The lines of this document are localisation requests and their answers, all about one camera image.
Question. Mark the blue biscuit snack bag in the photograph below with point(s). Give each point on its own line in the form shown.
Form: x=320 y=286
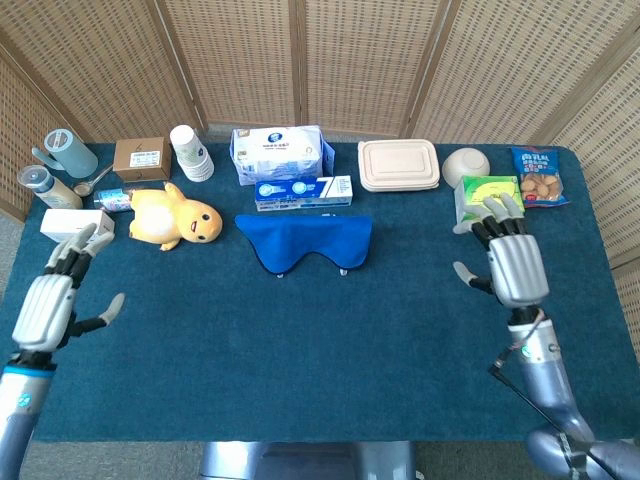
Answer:
x=540 y=185

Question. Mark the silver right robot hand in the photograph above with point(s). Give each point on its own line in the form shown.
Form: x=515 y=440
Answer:
x=517 y=270

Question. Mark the blue white toothpaste box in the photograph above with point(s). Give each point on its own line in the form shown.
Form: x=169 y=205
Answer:
x=300 y=192

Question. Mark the white bowl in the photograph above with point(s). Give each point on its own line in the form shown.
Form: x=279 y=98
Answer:
x=465 y=162

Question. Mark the green tissue pack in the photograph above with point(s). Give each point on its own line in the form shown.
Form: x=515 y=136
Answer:
x=480 y=190

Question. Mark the blue cloth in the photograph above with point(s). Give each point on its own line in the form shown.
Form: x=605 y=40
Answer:
x=300 y=240

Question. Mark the beige bottle with clear cap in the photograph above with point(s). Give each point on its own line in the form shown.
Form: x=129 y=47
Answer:
x=55 y=192

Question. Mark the yellow plush toy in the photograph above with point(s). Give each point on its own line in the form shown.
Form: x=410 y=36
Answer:
x=155 y=215

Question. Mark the teal table cloth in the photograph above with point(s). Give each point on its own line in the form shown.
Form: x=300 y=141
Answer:
x=300 y=350

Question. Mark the white cardboard box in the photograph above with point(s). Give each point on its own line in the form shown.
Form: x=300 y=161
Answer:
x=65 y=222

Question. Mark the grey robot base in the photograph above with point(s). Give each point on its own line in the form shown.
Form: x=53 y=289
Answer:
x=300 y=462

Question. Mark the beige lidded food container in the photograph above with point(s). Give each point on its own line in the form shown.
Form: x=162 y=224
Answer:
x=397 y=162

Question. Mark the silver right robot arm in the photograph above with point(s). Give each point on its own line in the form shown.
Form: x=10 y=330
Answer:
x=545 y=370

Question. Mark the stack of paper cups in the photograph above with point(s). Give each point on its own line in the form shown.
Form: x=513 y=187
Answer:
x=187 y=150

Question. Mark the grey-blue mug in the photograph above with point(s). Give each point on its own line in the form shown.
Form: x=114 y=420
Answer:
x=75 y=155

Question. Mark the brown cardboard box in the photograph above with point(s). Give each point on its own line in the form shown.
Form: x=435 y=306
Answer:
x=142 y=160

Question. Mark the small blue-labelled plastic bottle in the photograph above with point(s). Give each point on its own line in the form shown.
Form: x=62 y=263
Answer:
x=112 y=200

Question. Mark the white blue tissue pack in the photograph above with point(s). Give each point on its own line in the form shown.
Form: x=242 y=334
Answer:
x=275 y=150

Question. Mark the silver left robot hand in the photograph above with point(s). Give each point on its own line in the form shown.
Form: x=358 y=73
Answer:
x=45 y=310

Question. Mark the metal spoon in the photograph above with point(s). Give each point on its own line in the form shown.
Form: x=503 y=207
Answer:
x=82 y=188

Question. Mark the woven folding screen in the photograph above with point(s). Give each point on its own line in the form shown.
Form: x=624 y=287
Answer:
x=350 y=60

